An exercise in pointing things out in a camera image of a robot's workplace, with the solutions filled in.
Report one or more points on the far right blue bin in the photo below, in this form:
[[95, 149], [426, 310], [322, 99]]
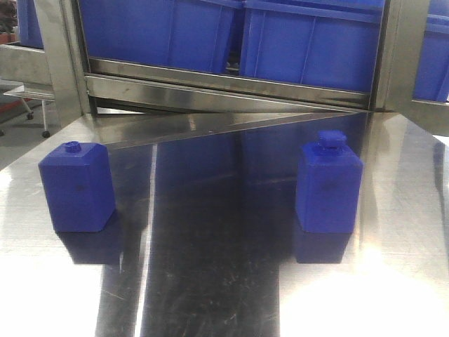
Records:
[[432, 74]]

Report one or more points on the left blue plastic bin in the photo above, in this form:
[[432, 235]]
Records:
[[191, 35]]

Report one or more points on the far left blue bin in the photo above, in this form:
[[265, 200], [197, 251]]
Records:
[[28, 24]]

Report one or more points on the background wheeled steel table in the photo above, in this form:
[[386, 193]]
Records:
[[24, 93]]

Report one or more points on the blue bottle with cap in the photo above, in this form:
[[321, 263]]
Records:
[[328, 182]]

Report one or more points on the blue bottle without cap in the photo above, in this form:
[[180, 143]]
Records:
[[77, 182]]

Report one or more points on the blue plastic bin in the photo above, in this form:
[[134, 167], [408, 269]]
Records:
[[191, 35], [327, 44]]

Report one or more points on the stainless steel shelf frame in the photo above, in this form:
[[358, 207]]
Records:
[[79, 81]]

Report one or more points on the right blue plastic bin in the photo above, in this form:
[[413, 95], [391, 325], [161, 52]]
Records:
[[327, 44]]

